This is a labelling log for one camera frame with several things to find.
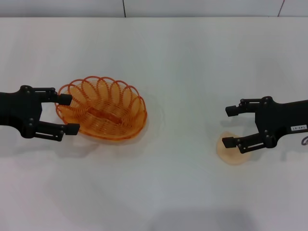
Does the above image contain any flat round tan pancake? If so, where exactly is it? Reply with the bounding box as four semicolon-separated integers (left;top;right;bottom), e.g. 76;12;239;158
216;130;252;166

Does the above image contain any orange woven plastic basket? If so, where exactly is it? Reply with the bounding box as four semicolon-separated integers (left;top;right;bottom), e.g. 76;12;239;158
55;76;148;145

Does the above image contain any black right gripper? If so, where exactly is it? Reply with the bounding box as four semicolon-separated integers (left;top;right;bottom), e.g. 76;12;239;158
221;95;308;154

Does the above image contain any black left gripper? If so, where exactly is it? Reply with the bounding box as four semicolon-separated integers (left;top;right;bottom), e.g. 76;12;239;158
0;85;81;142

